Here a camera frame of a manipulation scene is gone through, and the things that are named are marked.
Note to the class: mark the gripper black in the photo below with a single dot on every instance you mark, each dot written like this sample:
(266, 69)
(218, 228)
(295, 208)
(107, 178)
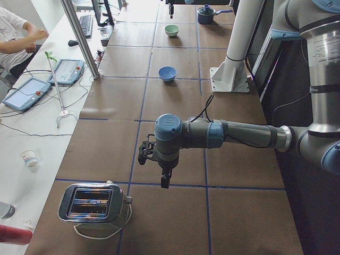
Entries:
(171, 10)
(166, 165)

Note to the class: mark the green bowl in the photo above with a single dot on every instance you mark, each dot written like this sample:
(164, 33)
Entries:
(171, 30)

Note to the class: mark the blue bowl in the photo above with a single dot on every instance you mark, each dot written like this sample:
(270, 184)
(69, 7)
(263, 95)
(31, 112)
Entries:
(167, 73)

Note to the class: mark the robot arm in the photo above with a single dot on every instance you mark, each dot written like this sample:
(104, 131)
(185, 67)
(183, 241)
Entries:
(317, 22)

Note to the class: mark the blue saucepan with glass lid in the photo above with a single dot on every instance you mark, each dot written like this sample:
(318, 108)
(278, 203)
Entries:
(206, 14)

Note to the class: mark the silver toaster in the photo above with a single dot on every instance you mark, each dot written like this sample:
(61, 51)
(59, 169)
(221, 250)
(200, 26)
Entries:
(101, 206)

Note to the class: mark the black monitor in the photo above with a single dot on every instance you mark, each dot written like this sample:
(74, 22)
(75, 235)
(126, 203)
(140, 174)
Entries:
(103, 13)

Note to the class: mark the orange black connector far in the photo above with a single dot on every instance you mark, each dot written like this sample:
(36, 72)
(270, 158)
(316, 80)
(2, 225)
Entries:
(99, 55)

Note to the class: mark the black keyboard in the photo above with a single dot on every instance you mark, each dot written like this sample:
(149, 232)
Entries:
(86, 23)

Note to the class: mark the black computer mouse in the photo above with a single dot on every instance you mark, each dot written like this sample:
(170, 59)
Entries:
(72, 43)

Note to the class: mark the far teach pendant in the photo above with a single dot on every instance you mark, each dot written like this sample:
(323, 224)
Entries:
(67, 71)

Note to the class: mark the teach pendant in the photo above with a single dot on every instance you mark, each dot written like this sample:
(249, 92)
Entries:
(25, 96)
(67, 71)

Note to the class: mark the reacher grabber stick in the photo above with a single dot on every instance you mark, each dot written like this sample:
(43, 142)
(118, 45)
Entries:
(64, 112)

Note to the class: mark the paper cup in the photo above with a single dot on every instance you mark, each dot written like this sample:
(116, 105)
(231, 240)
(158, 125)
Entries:
(29, 158)

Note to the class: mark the seated person white shirt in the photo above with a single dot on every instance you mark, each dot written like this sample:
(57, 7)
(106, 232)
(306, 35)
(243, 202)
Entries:
(18, 42)

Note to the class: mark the near teach pendant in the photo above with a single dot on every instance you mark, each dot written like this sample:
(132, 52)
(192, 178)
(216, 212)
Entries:
(25, 96)

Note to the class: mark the red bottle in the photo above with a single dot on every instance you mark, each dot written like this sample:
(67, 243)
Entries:
(13, 235)

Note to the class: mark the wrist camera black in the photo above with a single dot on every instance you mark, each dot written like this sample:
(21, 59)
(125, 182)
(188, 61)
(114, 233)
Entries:
(146, 150)

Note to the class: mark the white camera pole with base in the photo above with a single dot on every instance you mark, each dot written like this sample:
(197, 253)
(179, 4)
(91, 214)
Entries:
(231, 75)

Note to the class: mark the aluminium frame post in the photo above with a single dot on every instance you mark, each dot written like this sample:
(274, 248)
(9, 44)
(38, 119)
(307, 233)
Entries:
(75, 25)

